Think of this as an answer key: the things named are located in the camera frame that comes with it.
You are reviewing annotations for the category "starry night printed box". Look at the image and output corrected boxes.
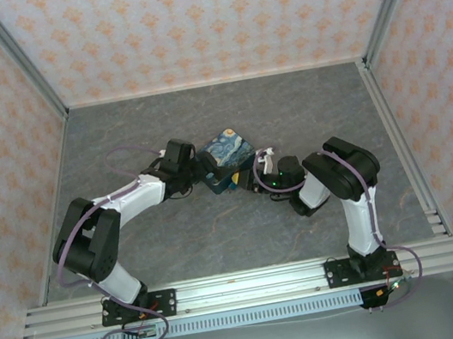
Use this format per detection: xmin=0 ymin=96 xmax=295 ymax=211
xmin=194 ymin=124 xmax=263 ymax=198

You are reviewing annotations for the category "grey metal side strip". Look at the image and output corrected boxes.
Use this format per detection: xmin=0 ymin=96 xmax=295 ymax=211
xmin=9 ymin=112 xmax=100 ymax=306

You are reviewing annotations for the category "small controller circuit board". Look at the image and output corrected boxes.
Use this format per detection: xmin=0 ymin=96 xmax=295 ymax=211
xmin=372 ymin=274 xmax=416 ymax=300
xmin=121 ymin=320 xmax=160 ymax=339

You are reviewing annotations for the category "thin aluminium wall rail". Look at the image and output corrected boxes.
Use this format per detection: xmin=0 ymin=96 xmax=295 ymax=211
xmin=63 ymin=53 xmax=366 ymax=113

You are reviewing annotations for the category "aluminium base rail beam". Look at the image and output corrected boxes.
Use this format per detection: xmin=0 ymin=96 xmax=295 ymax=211
xmin=16 ymin=235 xmax=453 ymax=339

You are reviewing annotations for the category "aluminium side floor rail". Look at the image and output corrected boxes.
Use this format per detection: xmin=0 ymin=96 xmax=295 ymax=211
xmin=355 ymin=48 xmax=453 ymax=249

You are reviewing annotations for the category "slotted grey cable duct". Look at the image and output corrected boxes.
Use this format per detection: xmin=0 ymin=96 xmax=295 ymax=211
xmin=64 ymin=288 xmax=365 ymax=339

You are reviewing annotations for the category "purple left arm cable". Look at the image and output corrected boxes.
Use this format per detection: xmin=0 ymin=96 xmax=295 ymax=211
xmin=37 ymin=139 xmax=200 ymax=339

